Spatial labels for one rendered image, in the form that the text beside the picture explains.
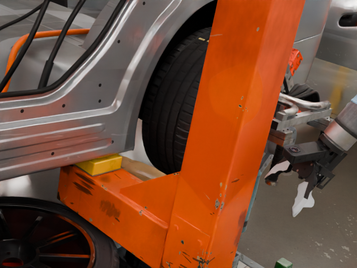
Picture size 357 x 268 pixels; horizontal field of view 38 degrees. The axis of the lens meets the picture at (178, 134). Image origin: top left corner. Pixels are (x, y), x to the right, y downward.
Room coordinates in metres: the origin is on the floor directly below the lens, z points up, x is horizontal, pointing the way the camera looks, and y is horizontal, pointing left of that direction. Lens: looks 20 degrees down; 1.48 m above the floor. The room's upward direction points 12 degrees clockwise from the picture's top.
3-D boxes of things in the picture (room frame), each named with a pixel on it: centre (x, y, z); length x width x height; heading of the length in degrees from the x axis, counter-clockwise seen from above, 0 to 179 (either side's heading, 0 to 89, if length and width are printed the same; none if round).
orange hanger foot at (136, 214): (1.56, 0.13, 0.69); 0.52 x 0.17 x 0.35; 53
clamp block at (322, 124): (1.96, -0.54, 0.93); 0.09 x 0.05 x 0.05; 53
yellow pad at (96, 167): (1.66, 0.27, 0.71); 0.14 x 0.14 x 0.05; 53
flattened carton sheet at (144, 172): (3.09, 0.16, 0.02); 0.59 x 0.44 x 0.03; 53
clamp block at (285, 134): (1.69, -0.33, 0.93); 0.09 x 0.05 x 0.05; 53
